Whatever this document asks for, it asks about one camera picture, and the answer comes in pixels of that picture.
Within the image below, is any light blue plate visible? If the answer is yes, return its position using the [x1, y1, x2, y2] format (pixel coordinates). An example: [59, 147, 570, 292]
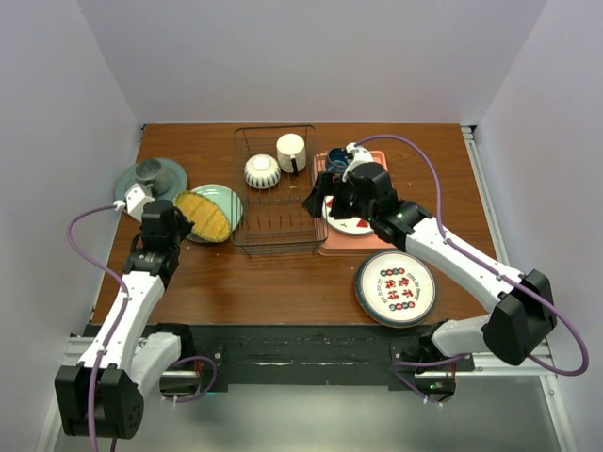
[191, 184, 244, 233]

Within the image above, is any woven bamboo tray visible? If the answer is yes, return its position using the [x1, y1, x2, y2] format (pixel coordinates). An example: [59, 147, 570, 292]
[173, 191, 232, 243]

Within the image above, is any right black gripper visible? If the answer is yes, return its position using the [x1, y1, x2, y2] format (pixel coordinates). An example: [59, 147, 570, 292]
[302, 170, 377, 222]

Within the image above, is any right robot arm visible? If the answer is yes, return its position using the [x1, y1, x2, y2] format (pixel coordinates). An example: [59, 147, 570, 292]
[303, 162, 561, 370]

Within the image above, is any dark green plate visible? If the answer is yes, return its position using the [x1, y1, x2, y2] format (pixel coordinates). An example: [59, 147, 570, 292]
[114, 157, 188, 202]

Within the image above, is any cream mug black handle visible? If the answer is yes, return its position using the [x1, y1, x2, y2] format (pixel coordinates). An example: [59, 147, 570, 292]
[276, 133, 306, 176]

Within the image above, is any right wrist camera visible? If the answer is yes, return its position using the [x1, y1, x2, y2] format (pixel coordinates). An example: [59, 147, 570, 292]
[345, 142, 373, 172]

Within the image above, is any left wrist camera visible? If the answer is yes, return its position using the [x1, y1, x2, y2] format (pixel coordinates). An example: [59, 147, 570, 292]
[112, 184, 155, 223]

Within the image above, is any blue ceramic mug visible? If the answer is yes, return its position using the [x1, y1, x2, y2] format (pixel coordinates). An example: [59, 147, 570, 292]
[326, 148, 352, 174]

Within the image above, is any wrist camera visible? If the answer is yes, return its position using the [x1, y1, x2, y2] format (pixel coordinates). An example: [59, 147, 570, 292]
[345, 142, 373, 172]
[112, 184, 155, 223]

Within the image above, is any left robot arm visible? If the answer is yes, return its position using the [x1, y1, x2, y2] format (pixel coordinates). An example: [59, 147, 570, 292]
[55, 200, 195, 441]

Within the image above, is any black wire dish rack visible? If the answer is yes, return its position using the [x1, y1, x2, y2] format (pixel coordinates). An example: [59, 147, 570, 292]
[231, 124, 328, 255]

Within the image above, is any grey ceramic cup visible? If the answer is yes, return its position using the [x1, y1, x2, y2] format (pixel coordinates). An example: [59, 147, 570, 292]
[134, 158, 172, 195]

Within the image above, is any chinese text plate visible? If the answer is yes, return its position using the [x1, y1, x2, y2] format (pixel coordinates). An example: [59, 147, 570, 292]
[354, 250, 436, 328]

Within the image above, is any pink plastic tray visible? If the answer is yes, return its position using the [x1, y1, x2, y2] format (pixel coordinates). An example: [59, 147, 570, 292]
[313, 150, 402, 258]

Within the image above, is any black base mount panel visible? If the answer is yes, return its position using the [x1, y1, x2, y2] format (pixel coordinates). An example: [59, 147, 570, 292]
[70, 323, 477, 395]

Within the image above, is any watermelon pattern plate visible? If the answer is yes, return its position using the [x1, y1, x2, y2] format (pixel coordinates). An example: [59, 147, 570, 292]
[322, 196, 373, 236]

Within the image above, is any white bowl orange rim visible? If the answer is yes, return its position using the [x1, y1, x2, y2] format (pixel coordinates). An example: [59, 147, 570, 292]
[244, 153, 281, 190]

